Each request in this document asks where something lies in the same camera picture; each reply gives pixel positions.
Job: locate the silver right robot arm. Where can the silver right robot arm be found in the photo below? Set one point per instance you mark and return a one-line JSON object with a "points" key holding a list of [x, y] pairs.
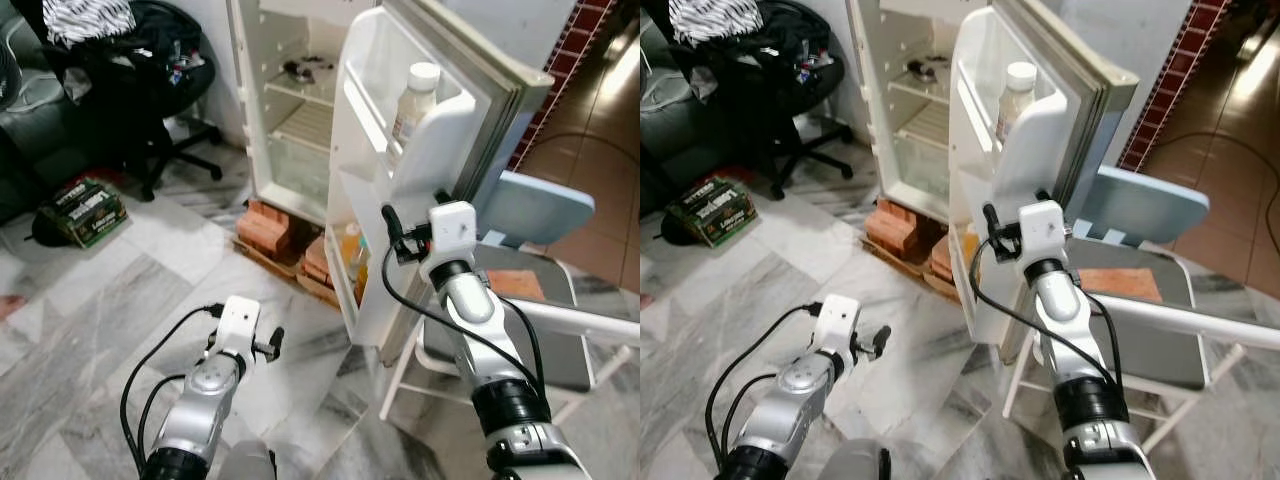
{"points": [[1065, 310], [475, 310]]}

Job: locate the grey robot leg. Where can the grey robot leg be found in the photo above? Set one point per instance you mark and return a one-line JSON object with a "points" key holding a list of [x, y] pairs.
{"points": [[856, 465]]}

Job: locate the black office chair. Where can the black office chair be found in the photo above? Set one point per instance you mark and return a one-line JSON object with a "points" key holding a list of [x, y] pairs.
{"points": [[790, 90], [150, 90]]}

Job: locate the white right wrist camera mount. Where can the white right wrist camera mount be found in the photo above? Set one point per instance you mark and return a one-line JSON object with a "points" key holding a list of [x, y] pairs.
{"points": [[452, 238], [1042, 230]]}

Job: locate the white fridge cabinet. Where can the white fridge cabinet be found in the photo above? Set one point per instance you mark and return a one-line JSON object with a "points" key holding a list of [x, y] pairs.
{"points": [[250, 100], [868, 100]]}

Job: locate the black white striped cloth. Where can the black white striped cloth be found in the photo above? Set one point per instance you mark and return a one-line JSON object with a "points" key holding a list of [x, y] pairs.
{"points": [[88, 20], [715, 18]]}

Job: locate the red brick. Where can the red brick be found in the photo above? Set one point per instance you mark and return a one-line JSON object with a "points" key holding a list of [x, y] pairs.
{"points": [[318, 262], [892, 225], [940, 260], [265, 228]]}

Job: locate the dark sofa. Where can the dark sofa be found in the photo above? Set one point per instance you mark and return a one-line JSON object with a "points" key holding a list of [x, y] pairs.
{"points": [[660, 150], [20, 160]]}

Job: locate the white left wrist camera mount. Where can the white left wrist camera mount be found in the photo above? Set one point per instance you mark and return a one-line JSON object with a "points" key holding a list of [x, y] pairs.
{"points": [[838, 325], [237, 325]]}

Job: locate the blue backed folding chair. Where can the blue backed folding chair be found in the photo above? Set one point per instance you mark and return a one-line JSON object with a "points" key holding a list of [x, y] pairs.
{"points": [[530, 210], [1140, 205]]}

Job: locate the long white bar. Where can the long white bar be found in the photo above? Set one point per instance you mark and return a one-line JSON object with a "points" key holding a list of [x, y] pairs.
{"points": [[1200, 322], [590, 322]]}

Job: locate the orange juice bottle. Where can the orange juice bottle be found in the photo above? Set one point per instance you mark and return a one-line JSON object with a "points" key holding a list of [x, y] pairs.
{"points": [[970, 255], [352, 260]]}

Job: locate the green printed carton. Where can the green printed carton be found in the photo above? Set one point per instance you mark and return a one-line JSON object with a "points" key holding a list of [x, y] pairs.
{"points": [[712, 208], [90, 210]]}

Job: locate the dark item on fridge shelf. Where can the dark item on fridge shelf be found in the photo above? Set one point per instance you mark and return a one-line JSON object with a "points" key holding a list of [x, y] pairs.
{"points": [[308, 71], [928, 71]]}

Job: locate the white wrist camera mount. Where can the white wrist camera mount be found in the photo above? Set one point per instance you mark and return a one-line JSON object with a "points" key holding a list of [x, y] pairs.
{"points": [[1042, 230], [237, 325], [452, 238], [838, 325]]}

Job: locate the orange brown pad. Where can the orange brown pad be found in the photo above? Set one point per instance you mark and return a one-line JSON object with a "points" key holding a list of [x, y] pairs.
{"points": [[1120, 285], [515, 285]]}

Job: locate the white capped drink bottle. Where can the white capped drink bottle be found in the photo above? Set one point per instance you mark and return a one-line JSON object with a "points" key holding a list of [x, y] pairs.
{"points": [[415, 105], [1015, 100]]}

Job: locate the white fridge door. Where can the white fridge door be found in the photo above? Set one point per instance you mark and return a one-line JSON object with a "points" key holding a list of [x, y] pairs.
{"points": [[1045, 140], [440, 150]]}

